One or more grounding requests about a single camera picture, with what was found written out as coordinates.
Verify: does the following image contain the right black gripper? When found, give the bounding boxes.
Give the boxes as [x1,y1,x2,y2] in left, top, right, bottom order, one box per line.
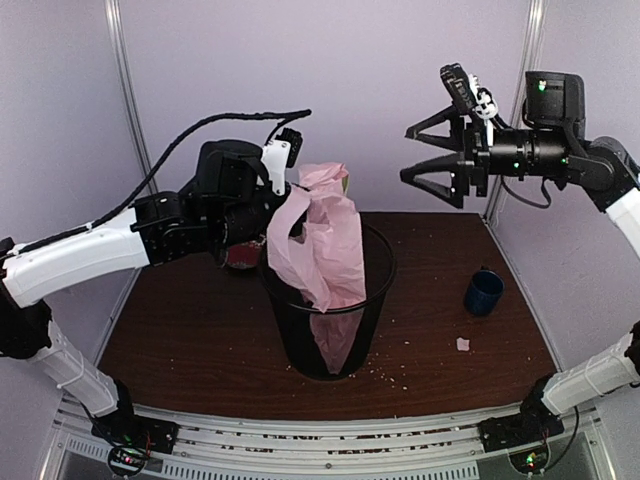
[398,102,570,207]

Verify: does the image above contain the pink plastic trash bag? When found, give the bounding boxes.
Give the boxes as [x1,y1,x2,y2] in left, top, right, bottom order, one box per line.
[266,162,366,369]

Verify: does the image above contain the black mesh trash bin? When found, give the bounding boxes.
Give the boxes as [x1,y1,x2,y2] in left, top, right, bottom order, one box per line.
[258,223,397,381]

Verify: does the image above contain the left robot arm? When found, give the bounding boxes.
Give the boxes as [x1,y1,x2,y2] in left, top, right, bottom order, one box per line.
[1,140,297,444]

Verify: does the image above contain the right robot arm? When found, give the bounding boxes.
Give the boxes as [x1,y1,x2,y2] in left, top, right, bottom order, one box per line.
[399,63,639,249]

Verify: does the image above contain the dark blue cup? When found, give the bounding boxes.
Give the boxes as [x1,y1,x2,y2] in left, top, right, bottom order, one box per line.
[463,269,505,317]

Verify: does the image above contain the small pink bag scrap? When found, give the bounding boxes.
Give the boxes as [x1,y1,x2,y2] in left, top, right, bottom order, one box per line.
[456,337,470,352]

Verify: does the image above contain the red floral plate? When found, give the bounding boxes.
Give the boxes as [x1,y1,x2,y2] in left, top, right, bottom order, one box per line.
[224,236,266,270]

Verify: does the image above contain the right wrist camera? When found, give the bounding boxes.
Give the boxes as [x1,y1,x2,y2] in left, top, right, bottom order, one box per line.
[440,63,499,128]

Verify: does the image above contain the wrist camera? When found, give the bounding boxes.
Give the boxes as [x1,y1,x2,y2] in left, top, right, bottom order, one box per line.
[440,63,499,128]
[261,128,303,196]

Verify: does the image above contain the right aluminium frame post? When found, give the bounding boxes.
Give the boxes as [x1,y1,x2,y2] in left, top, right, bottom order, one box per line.
[484,0,548,227]

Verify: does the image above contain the aluminium frame post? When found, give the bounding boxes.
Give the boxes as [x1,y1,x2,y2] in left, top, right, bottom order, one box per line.
[104,0,159,207]
[484,0,548,227]

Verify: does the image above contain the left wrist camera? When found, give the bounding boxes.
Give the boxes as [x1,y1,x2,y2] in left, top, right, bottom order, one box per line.
[261,128,303,196]

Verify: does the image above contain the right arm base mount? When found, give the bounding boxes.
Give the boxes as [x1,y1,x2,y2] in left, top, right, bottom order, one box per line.
[477,413,565,477]

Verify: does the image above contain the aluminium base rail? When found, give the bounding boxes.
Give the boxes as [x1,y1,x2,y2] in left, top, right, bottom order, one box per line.
[39,389,616,480]

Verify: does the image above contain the left aluminium frame post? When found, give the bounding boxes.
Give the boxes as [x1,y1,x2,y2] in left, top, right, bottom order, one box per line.
[104,0,159,207]

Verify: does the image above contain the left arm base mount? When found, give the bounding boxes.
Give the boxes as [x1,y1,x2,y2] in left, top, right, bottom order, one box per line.
[88,415,179,479]

